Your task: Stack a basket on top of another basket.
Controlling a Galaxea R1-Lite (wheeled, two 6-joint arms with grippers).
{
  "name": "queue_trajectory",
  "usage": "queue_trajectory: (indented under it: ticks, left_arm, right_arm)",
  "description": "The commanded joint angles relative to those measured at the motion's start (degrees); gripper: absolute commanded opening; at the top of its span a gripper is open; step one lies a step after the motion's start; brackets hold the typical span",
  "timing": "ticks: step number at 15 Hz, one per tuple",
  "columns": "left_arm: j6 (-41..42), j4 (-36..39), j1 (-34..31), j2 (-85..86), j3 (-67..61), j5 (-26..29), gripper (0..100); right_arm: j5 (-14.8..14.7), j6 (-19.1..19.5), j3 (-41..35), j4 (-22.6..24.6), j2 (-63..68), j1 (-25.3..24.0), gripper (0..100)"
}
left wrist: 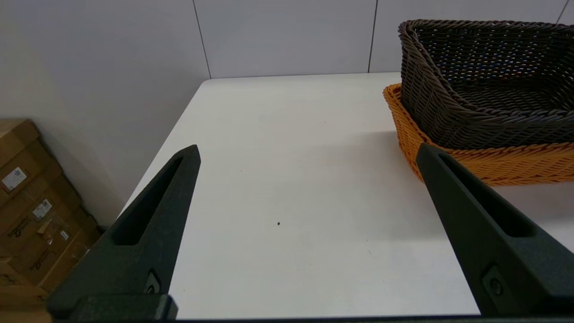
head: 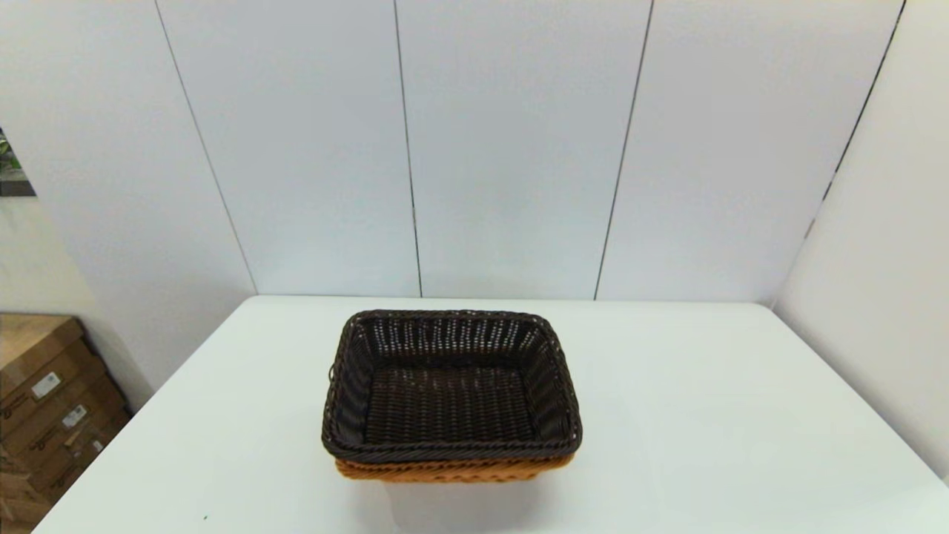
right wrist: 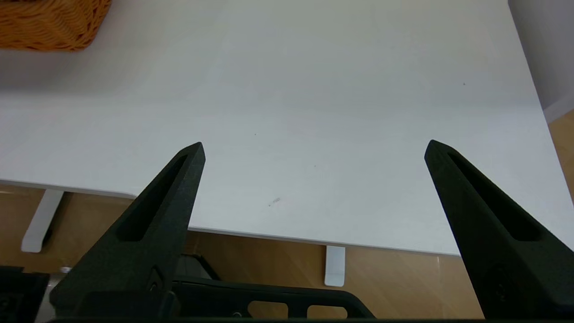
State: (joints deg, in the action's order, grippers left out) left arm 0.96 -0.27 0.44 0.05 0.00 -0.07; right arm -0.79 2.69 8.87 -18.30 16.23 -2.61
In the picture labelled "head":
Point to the dark brown wicker basket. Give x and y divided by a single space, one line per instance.
445 404

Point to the orange wicker basket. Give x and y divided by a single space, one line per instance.
445 471

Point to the brown cardboard box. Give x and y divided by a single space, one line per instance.
15 508
55 437
30 348
89 463

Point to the dark framed plant picture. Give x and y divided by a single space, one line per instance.
11 174

